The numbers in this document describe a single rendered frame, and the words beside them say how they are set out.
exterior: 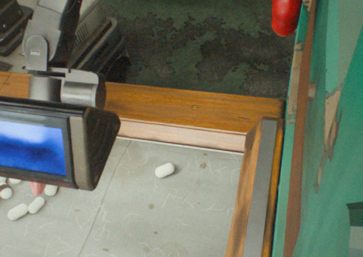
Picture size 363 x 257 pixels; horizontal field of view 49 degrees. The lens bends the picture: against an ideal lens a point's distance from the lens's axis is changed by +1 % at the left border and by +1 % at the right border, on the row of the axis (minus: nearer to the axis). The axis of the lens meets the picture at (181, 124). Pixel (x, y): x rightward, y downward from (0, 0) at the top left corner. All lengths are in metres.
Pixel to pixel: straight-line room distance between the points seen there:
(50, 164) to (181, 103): 0.44
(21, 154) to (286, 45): 1.72
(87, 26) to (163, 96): 0.85
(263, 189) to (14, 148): 0.32
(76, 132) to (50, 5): 0.39
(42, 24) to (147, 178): 0.31
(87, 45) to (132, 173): 0.93
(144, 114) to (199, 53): 1.23
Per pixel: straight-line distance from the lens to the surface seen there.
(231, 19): 2.15
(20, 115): 0.36
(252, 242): 0.52
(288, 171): 0.55
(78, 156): 0.35
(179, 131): 0.74
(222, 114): 0.74
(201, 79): 1.85
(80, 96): 0.67
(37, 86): 0.71
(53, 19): 0.69
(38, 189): 0.74
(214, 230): 0.66
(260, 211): 0.54
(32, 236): 0.74
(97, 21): 1.64
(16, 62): 1.46
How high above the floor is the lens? 1.35
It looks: 53 degrees down
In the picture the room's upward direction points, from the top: 12 degrees counter-clockwise
